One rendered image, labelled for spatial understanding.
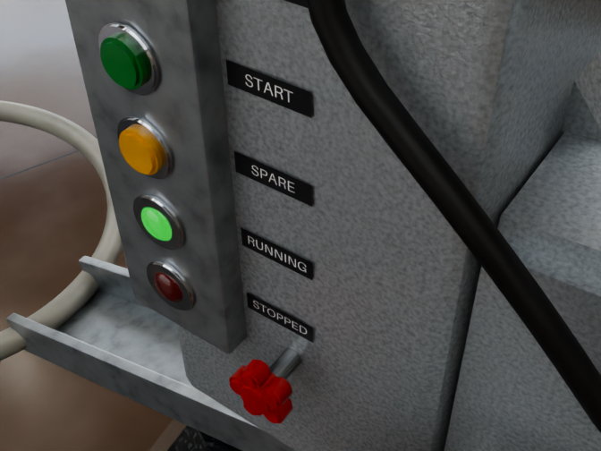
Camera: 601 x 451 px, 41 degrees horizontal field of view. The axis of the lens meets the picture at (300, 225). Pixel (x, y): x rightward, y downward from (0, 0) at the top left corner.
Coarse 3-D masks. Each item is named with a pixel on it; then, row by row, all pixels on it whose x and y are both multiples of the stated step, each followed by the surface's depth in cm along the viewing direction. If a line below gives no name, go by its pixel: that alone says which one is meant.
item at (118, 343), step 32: (128, 288) 93; (32, 320) 89; (96, 320) 93; (128, 320) 92; (160, 320) 90; (32, 352) 92; (64, 352) 85; (96, 352) 82; (128, 352) 87; (160, 352) 86; (128, 384) 80; (160, 384) 75; (192, 416) 75; (224, 416) 70; (256, 448) 70; (288, 448) 67
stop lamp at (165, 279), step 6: (156, 276) 47; (162, 276) 47; (156, 282) 47; (162, 282) 47; (168, 282) 46; (174, 282) 46; (162, 288) 47; (168, 288) 47; (174, 288) 46; (162, 294) 47; (168, 294) 47; (174, 294) 47; (180, 294) 47; (168, 300) 48; (174, 300) 47; (180, 300) 47
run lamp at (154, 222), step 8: (144, 208) 43; (152, 208) 43; (144, 216) 43; (152, 216) 43; (160, 216) 43; (144, 224) 44; (152, 224) 43; (160, 224) 43; (168, 224) 43; (152, 232) 44; (160, 232) 43; (168, 232) 43; (168, 240) 44
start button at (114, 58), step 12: (120, 36) 36; (108, 48) 36; (120, 48) 36; (132, 48) 36; (108, 60) 37; (120, 60) 36; (132, 60) 36; (108, 72) 37; (120, 72) 37; (132, 72) 36; (144, 72) 36; (120, 84) 37; (132, 84) 37
